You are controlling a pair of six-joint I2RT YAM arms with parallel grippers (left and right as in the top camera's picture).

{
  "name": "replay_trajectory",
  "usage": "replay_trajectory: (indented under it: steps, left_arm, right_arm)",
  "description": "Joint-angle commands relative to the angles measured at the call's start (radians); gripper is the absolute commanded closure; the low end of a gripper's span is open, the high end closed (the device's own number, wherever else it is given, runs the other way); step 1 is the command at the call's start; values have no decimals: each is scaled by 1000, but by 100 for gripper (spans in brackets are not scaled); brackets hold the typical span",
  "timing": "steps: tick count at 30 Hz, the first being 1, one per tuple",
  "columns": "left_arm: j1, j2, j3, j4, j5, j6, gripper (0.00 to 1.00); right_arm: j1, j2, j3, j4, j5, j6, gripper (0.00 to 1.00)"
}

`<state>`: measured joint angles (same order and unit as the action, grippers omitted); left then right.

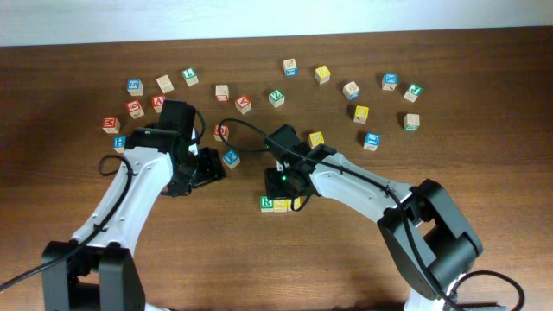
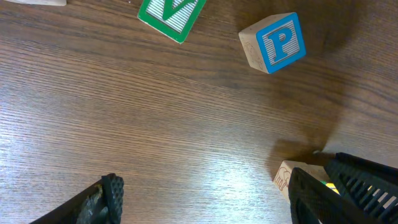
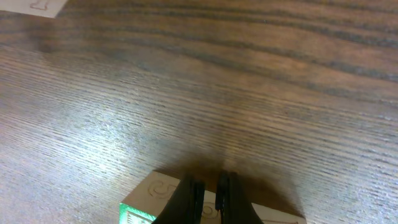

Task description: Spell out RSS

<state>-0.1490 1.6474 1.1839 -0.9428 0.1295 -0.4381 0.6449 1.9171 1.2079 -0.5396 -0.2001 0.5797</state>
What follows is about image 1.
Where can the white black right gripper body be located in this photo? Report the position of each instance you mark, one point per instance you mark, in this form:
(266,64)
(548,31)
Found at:
(279,183)

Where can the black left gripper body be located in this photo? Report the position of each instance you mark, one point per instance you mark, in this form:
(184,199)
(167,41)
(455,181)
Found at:
(204,168)

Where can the yellow S letter block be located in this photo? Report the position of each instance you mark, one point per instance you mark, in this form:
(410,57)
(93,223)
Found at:
(293,205)

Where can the green R letter block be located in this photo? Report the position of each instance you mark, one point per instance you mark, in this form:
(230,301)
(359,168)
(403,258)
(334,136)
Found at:
(266,205)

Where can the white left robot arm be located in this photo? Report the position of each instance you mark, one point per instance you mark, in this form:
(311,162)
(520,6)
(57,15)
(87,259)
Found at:
(95,269)

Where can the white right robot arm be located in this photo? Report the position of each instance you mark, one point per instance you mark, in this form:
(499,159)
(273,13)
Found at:
(428,237)

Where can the blue P letter block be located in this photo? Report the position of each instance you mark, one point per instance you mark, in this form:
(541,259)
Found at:
(231,159)

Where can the yellow umbrella picture block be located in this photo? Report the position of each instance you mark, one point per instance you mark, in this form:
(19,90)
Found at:
(315,139)

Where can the red O letter block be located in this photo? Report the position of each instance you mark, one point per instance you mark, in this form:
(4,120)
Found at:
(221,132)

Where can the red A letter block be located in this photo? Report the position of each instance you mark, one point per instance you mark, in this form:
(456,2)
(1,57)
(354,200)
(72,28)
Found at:
(157,103)

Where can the blue H block upper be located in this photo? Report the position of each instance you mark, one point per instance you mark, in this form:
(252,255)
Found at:
(119,144)

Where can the red I letter block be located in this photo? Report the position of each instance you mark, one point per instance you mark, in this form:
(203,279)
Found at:
(222,93)

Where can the red 6 letter block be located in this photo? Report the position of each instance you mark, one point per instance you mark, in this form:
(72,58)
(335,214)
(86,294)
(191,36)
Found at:
(135,109)

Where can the green Z letter block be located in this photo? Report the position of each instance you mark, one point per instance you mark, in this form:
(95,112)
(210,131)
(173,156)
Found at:
(276,98)

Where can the red V letter block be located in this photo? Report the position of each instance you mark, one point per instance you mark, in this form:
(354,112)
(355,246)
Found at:
(243,104)

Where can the blue T letter block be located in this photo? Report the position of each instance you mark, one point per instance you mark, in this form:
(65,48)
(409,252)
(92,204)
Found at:
(371,141)

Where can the plain wooden block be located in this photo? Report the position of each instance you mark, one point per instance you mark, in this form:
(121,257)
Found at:
(165,84)

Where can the red M letter block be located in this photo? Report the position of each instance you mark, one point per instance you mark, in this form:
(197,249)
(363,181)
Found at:
(111,125)

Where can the green L letter block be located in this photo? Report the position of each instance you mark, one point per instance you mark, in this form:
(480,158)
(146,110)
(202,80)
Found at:
(190,76)

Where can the yellow pencil picture block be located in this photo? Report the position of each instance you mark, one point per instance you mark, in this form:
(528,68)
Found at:
(360,114)

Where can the blue S letter block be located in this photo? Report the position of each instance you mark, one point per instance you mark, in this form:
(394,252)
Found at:
(135,87)

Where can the blue D side block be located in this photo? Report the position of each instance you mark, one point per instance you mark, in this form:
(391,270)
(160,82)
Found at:
(351,90)

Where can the yellow top block far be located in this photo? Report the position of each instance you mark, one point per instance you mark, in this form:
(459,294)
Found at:
(322,74)

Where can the blue L side block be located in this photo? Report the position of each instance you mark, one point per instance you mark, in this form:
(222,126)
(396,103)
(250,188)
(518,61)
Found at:
(290,67)

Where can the green R side block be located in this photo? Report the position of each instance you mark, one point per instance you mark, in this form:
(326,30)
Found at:
(411,122)

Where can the blue X letter block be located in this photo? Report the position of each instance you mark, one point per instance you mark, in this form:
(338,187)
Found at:
(389,81)

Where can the green J letter block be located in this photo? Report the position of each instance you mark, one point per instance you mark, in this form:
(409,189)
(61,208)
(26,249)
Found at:
(413,92)

